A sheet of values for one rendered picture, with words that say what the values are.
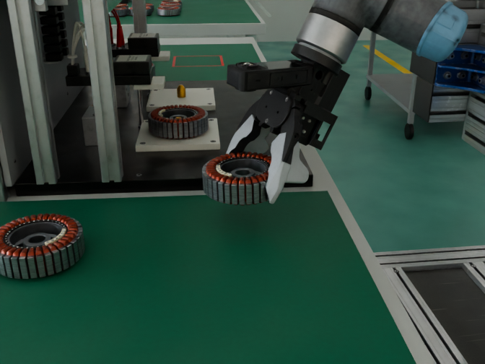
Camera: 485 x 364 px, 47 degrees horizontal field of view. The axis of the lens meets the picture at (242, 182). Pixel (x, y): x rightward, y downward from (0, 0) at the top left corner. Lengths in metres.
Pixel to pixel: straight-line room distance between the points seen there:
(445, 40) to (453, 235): 1.72
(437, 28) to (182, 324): 0.48
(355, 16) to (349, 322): 0.38
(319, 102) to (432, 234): 1.69
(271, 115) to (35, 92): 0.34
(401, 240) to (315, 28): 1.67
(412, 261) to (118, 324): 1.27
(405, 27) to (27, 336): 0.58
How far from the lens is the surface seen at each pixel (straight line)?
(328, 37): 0.75
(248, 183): 0.72
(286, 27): 6.49
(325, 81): 0.79
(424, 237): 2.38
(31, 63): 0.86
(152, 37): 1.25
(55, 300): 0.67
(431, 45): 0.79
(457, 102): 1.39
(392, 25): 0.78
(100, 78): 0.85
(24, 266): 0.70
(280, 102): 0.75
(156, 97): 1.30
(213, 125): 1.10
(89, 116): 1.05
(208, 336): 0.59
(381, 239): 2.33
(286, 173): 0.72
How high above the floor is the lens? 1.13
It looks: 24 degrees down
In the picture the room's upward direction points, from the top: straight up
